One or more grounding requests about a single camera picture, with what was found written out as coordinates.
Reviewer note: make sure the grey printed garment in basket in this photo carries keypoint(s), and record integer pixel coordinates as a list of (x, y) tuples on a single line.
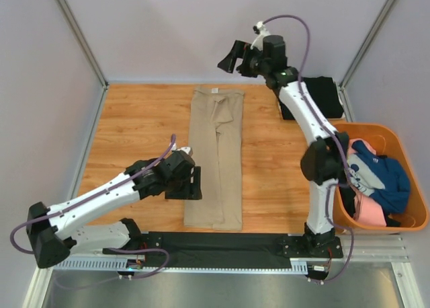
[(362, 177)]

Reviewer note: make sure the right aluminium corner post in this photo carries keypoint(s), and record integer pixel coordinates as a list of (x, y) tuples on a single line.
[(369, 39)]

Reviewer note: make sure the aluminium frame rail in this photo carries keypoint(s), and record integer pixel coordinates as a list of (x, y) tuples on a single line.
[(185, 248)]

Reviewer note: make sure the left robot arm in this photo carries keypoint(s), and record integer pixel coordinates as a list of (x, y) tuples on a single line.
[(61, 230)]

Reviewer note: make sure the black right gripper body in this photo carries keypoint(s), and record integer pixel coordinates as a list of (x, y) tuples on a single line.
[(252, 65)]

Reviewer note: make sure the orange plastic laundry basket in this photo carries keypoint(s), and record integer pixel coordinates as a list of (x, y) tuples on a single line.
[(385, 142)]

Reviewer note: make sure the beige t shirt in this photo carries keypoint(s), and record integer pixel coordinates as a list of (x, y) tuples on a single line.
[(215, 136)]

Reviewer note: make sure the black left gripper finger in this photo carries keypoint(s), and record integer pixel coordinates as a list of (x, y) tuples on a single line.
[(196, 178), (185, 192)]

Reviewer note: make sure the white slotted cable duct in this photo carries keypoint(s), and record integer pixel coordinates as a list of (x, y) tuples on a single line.
[(130, 265)]

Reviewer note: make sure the blue garment in basket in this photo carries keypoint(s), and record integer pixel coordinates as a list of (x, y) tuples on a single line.
[(394, 198)]

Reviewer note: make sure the black garment in basket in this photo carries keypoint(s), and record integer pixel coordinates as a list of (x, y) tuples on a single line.
[(365, 210)]

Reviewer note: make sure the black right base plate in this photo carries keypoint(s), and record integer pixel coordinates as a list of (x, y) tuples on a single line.
[(301, 247)]

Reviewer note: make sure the left aluminium corner post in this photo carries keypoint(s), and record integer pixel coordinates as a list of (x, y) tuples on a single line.
[(82, 42)]

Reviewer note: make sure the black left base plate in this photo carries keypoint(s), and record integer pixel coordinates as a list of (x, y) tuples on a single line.
[(137, 244)]

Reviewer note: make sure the aluminium corner post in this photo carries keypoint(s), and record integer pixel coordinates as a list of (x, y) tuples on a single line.
[(82, 42), (369, 39)]

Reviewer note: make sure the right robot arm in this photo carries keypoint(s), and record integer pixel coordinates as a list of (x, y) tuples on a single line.
[(324, 161)]

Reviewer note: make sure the folded black t shirt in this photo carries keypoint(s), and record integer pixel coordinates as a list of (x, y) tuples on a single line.
[(323, 91)]

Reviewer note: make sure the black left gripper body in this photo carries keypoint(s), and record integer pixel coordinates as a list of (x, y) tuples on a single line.
[(177, 183)]

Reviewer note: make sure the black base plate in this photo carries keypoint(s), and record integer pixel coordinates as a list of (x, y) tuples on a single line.
[(301, 247), (137, 244)]

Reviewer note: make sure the pink garment in basket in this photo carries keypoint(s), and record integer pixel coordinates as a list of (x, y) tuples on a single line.
[(363, 150)]

